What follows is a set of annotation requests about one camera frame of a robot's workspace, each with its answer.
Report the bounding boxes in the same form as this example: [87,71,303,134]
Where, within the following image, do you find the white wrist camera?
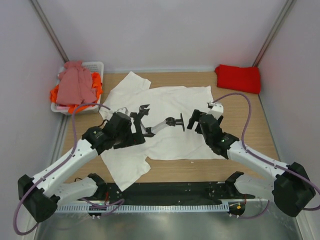
[117,107,130,116]
[207,101,224,120]

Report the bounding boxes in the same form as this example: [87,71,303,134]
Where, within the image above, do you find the white slotted cable duct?
[55,202,230,214]

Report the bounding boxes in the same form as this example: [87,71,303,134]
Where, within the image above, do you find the white printed t-shirt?
[99,72,218,191]

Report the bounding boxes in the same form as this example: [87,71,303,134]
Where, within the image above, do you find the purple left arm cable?
[13,103,126,236]

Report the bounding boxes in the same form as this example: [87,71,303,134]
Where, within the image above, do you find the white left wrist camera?
[117,107,130,116]

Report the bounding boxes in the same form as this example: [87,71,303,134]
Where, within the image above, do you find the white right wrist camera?
[207,101,224,120]

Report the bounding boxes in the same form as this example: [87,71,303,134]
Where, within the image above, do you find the aluminium frame rail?
[29,182,305,204]

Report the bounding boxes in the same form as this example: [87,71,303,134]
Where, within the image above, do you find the white plastic laundry basket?
[56,61,104,116]

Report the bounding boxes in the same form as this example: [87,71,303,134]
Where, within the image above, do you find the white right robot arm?
[187,109,316,217]

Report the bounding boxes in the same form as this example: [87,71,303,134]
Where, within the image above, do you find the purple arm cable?
[212,92,320,220]
[13,103,126,236]

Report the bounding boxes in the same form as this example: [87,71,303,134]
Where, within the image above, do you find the orange t-shirt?
[49,72,103,116]

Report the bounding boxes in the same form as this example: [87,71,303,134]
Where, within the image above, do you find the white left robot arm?
[17,111,145,223]

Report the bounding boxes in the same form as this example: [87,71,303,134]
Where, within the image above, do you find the pink t-shirt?
[55,61,97,106]

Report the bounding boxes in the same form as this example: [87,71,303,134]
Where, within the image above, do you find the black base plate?
[86,181,255,206]

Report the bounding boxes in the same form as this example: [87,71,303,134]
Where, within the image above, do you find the folded red t-shirt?
[214,64,261,94]

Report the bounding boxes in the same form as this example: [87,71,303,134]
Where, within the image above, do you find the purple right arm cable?
[212,92,320,220]

